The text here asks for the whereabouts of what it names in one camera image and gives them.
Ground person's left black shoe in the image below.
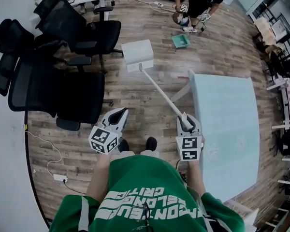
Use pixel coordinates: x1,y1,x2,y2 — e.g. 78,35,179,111
118,139,130,153

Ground person's green printed sweatshirt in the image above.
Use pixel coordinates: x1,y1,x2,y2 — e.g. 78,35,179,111
49,154,247,232

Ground pale blue table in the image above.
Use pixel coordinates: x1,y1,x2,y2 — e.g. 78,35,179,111
170,70,261,203

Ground green dustpan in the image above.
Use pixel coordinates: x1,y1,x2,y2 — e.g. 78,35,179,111
172,33,191,49

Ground wooden floor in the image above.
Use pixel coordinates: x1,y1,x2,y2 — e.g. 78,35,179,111
26,0,290,227

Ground white desk with black edge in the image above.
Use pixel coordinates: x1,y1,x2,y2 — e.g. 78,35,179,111
0,109,51,232

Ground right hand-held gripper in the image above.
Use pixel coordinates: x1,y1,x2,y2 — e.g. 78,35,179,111
175,114,204,162

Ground person's black shoe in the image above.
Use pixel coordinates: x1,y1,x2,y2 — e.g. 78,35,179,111
145,136,158,152
118,139,130,153

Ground black cable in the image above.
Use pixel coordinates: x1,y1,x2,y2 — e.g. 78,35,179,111
62,179,87,195

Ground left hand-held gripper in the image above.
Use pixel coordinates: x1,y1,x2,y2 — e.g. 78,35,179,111
88,107,130,155

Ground black metal rack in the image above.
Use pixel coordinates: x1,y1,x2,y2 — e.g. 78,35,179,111
246,0,290,58

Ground person's left forearm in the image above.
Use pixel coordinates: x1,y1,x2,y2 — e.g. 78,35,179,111
86,153,112,203

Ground cardboard boxes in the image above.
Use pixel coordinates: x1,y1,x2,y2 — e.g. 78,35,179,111
253,16,277,46

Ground white power strip with cable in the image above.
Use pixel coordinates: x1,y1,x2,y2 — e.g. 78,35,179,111
26,130,69,182

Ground person's right forearm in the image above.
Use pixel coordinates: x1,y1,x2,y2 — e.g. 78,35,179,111
186,160,206,198

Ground white desk with checkered cloth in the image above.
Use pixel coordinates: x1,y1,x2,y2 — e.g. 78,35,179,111
266,77,290,131

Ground black mesh office chair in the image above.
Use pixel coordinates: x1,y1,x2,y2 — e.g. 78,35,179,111
33,0,123,75
7,53,106,132
0,18,36,97

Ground person's right black shoe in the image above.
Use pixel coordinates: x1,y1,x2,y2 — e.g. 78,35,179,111
145,136,158,152

